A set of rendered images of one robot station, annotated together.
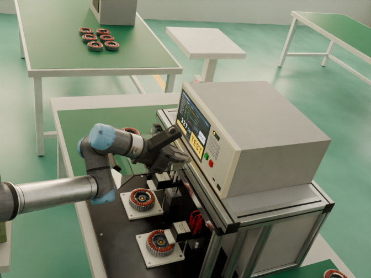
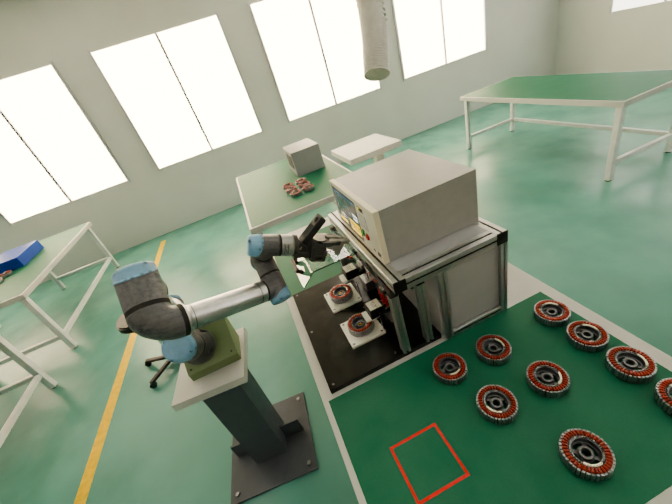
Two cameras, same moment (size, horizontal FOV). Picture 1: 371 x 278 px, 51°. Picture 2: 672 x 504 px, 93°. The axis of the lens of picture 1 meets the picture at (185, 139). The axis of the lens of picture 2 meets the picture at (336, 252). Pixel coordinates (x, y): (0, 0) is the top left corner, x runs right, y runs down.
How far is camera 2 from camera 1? 40 cm
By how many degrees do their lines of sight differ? 17
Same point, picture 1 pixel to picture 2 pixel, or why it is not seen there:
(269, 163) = (417, 215)
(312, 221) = (493, 257)
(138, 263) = (344, 347)
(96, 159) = (262, 266)
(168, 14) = not seen: hidden behind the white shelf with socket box
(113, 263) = (323, 353)
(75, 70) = (283, 216)
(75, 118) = not seen: hidden behind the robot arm
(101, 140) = (252, 247)
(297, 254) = (496, 296)
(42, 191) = (212, 303)
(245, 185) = (404, 243)
